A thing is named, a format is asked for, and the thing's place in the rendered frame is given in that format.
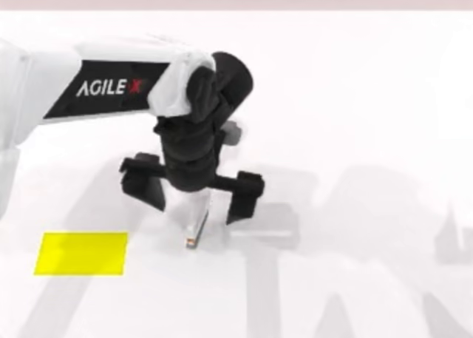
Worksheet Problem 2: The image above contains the yellow mat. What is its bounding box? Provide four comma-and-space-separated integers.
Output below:
33, 231, 129, 277

